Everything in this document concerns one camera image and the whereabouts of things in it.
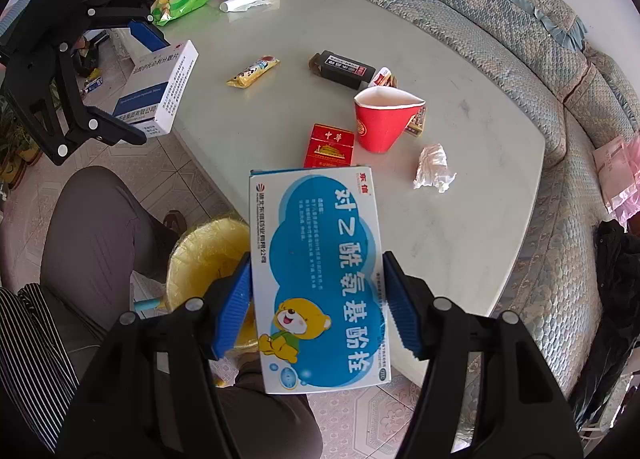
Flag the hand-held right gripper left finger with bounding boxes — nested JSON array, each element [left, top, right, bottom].
[[57, 251, 253, 459]]

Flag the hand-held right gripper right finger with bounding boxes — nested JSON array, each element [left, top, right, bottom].
[[381, 250, 586, 459]]

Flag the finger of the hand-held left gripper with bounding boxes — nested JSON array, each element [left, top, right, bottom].
[[75, 0, 172, 56], [0, 42, 148, 167]]

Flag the white medicine box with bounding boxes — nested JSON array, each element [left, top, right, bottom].
[[112, 39, 199, 139]]

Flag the yellow trash bin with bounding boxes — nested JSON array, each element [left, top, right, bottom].
[[166, 219, 261, 355]]

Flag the blue bear medicine box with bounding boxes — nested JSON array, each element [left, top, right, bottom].
[[248, 166, 392, 395]]

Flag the yellow snack bar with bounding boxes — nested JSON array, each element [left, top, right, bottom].
[[226, 55, 281, 89]]

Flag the red cigarette pack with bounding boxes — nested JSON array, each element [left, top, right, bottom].
[[303, 123, 356, 170]]

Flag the red paper cup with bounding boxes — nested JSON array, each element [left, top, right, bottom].
[[354, 86, 427, 154]]

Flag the black box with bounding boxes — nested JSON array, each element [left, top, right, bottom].
[[308, 50, 377, 90]]

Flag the white paper roll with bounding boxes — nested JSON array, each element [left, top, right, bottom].
[[220, 0, 271, 14]]

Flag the potted plants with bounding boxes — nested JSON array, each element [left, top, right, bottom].
[[0, 99, 43, 190]]

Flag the person's brown shoe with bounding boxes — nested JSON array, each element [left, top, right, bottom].
[[162, 209, 188, 235]]

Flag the person in brown trousers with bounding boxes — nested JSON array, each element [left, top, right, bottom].
[[0, 165, 323, 459]]

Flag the crumpled white tissue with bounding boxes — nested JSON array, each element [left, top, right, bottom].
[[413, 143, 457, 194]]

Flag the colourful patterned small box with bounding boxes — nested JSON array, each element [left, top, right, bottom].
[[404, 106, 427, 137]]

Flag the person's striped shirt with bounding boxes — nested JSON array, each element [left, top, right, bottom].
[[0, 286, 81, 455]]

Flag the black cloth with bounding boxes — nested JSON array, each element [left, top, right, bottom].
[[570, 219, 640, 435]]

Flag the pink bag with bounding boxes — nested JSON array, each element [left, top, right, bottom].
[[591, 134, 640, 217]]

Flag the blue-grey quilted sofa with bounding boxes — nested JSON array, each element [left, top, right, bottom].
[[115, 0, 640, 400]]

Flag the teal handle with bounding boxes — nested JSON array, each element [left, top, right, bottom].
[[132, 295, 168, 313]]

